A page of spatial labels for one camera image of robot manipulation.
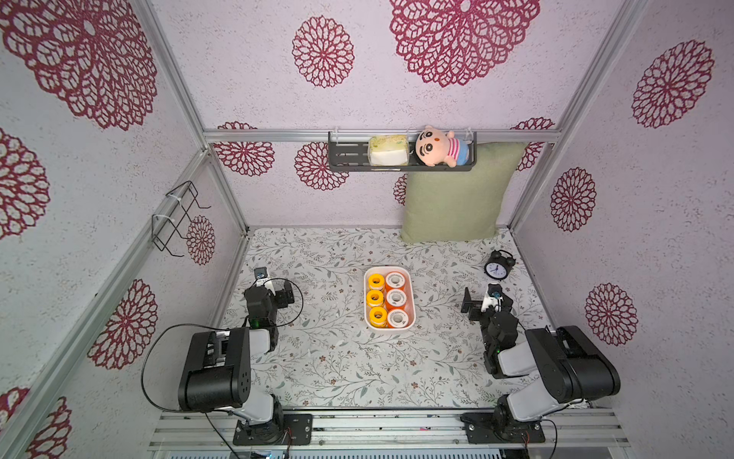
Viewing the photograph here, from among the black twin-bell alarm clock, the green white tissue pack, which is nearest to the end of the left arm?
the green white tissue pack

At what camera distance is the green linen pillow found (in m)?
0.96

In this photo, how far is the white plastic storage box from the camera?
35.8 inches

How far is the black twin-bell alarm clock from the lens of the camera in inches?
40.0

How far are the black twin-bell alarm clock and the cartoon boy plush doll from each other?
0.36m
